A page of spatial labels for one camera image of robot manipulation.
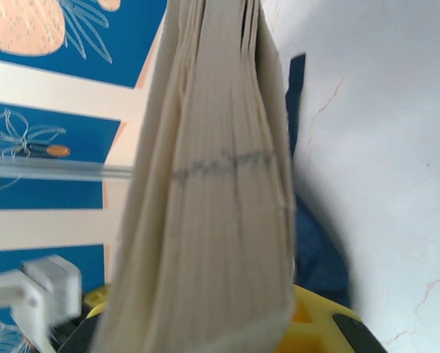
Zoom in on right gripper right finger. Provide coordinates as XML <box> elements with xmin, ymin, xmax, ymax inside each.
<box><xmin>278</xmin><ymin>285</ymin><xmax>388</xmax><ymax>353</ymax></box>

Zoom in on thick blue book cream pages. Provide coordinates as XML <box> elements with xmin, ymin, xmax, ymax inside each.
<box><xmin>93</xmin><ymin>0</ymin><xmax>353</xmax><ymax>353</ymax></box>

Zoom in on aluminium frame post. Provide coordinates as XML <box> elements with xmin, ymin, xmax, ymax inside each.
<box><xmin>0</xmin><ymin>156</ymin><xmax>137</xmax><ymax>184</ymax></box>

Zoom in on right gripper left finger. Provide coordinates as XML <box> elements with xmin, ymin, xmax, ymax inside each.
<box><xmin>57</xmin><ymin>285</ymin><xmax>113</xmax><ymax>353</ymax></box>

